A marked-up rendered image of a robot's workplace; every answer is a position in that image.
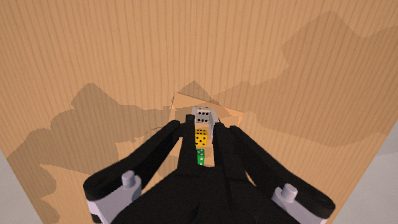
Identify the white die with black pips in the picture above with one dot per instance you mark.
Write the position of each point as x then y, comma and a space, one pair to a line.
203, 115

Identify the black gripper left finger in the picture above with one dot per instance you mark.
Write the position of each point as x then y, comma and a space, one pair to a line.
113, 188

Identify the green die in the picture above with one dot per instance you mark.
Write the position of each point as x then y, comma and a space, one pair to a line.
200, 156

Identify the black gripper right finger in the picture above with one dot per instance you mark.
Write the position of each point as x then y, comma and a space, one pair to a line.
301, 200

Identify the orange flat mat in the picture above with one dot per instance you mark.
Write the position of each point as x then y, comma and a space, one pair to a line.
183, 104

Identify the yellow die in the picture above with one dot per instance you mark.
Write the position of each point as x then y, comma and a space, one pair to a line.
201, 137

